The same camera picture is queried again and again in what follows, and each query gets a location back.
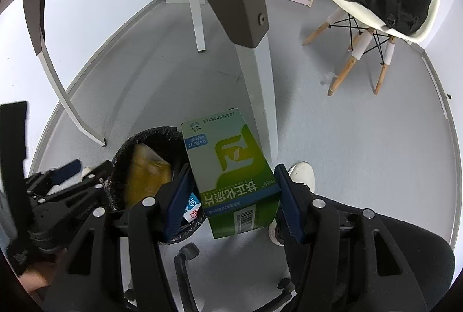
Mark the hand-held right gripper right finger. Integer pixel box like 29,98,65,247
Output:
273,164,422,312

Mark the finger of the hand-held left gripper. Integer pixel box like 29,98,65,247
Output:
51,159,83,186
78,160,113,190

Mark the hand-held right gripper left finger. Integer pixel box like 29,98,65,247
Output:
45,163,198,312

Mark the blue white milk carton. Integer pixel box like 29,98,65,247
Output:
183,191,202,224

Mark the trash bin with black bag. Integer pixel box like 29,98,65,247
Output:
108,126,203,245

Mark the gold foil wrapper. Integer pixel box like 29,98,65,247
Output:
125,143,172,206

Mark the green white medicine box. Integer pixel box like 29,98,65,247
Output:
181,109,282,239

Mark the person's left hand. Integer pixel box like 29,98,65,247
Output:
20,249,68,291

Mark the person's right white shoe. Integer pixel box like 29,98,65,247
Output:
268,161,316,245

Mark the black blurred object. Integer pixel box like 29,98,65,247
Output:
0,101,30,251

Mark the white table leg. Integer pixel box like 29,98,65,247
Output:
21,0,108,148
183,0,207,52
164,0,279,170

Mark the cream chair with wooden legs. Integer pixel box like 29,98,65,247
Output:
302,0,444,96

